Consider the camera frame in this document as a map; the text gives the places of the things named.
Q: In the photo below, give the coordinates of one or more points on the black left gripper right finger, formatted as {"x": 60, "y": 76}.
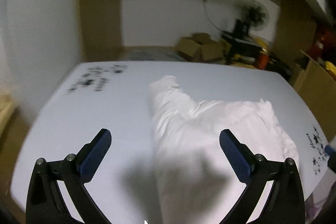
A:
{"x": 273, "y": 191}

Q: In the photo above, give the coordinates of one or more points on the white bed sheet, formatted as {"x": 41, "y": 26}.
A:
{"x": 116, "y": 96}

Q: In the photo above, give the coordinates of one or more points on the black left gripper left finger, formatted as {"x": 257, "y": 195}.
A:
{"x": 45, "y": 203}

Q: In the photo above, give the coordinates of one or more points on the black yellow delivery box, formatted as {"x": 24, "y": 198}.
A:
{"x": 241, "y": 50}

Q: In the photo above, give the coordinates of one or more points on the brown wooden wardrobe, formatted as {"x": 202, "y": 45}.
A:
{"x": 100, "y": 22}

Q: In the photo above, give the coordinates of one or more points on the grey fluffy rug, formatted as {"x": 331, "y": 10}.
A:
{"x": 152, "y": 54}

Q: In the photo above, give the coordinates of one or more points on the open brown cardboard box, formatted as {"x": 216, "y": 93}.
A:
{"x": 199, "y": 48}

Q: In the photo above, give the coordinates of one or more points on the wooden side shelf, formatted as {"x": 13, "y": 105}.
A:
{"x": 317, "y": 89}

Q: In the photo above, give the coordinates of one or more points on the white puffy down jacket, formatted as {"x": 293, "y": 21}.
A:
{"x": 196, "y": 183}

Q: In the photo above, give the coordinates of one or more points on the white electric fan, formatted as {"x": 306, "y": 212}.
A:
{"x": 255, "y": 15}

